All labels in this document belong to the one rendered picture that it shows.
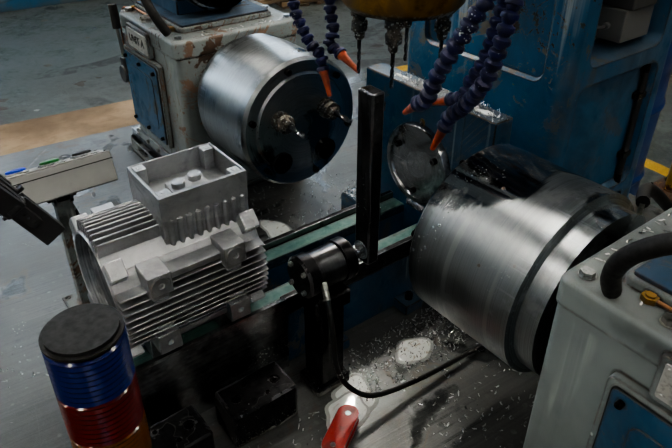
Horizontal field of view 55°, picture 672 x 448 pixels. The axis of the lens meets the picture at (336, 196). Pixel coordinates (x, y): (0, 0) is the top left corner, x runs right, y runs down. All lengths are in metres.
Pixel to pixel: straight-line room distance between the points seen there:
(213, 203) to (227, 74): 0.42
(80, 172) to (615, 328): 0.78
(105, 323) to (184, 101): 0.86
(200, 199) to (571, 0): 0.59
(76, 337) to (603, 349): 0.47
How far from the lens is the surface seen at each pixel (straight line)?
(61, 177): 1.07
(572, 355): 0.71
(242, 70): 1.18
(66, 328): 0.52
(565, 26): 1.02
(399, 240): 1.09
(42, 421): 1.05
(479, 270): 0.77
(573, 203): 0.77
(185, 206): 0.81
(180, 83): 1.31
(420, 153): 1.10
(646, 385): 0.67
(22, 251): 1.40
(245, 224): 0.84
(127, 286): 0.81
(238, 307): 0.88
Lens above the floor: 1.55
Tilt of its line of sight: 31 degrees down
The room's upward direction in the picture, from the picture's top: straight up
